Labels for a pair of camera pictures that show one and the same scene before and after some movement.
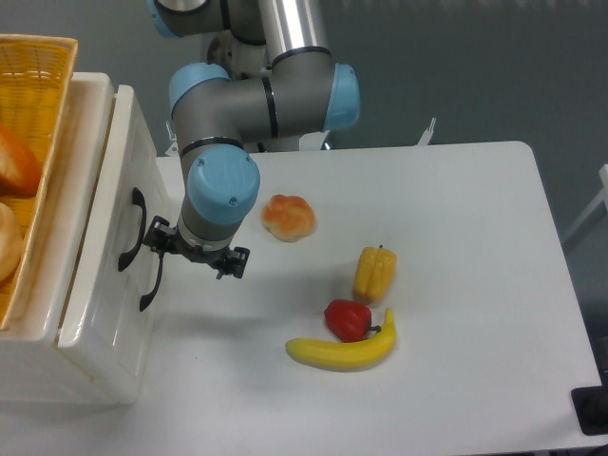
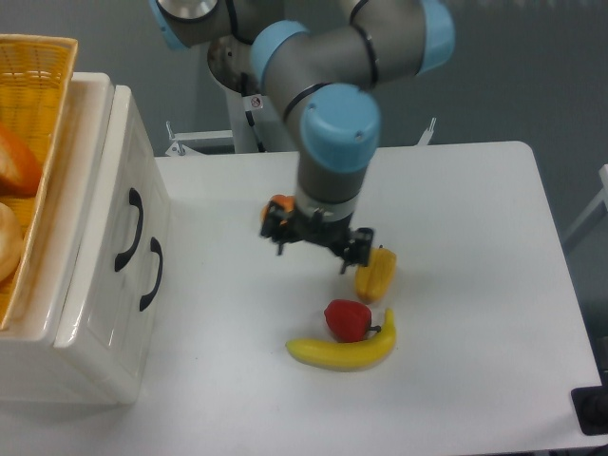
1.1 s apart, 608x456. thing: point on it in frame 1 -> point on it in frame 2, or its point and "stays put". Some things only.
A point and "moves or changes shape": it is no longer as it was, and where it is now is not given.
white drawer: (106, 322) moves or changes shape
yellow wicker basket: (35, 81) stays put
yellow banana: (347, 356) stays put
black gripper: (161, 236) -> (282, 225)
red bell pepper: (349, 320) stays put
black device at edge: (591, 407) stays put
